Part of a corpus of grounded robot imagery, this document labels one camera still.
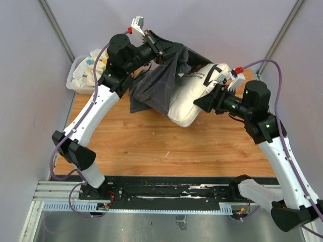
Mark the translucent plastic bin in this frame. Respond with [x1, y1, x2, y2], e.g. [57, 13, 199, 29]
[66, 55, 95, 95]

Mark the dark grey checked pillowcase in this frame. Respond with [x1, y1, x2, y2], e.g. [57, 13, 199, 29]
[129, 46, 211, 116]

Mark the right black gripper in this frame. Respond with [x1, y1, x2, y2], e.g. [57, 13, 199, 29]
[193, 83, 252, 119]

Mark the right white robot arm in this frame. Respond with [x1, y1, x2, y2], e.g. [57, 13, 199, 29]
[194, 80, 322, 232]

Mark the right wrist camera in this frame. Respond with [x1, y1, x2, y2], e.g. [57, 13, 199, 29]
[228, 67, 246, 92]

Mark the white patterned cloth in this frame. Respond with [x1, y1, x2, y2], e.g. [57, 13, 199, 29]
[67, 49, 109, 88]

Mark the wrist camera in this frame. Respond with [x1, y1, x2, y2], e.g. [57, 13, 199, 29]
[128, 16, 144, 37]
[228, 67, 246, 92]

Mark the grey slotted cable duct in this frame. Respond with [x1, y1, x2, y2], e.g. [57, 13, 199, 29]
[43, 199, 233, 215]

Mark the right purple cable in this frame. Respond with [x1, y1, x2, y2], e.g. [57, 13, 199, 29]
[234, 59, 323, 239]

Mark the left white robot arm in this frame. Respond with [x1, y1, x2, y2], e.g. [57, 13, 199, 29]
[52, 30, 183, 200]

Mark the cream white pillow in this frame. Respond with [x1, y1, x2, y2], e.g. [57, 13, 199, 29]
[168, 63, 231, 128]

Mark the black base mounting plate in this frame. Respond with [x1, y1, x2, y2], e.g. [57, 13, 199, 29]
[78, 176, 252, 214]

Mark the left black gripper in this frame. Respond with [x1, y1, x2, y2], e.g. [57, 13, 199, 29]
[125, 30, 185, 74]

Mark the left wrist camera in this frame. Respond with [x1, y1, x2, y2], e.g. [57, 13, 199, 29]
[128, 16, 144, 37]

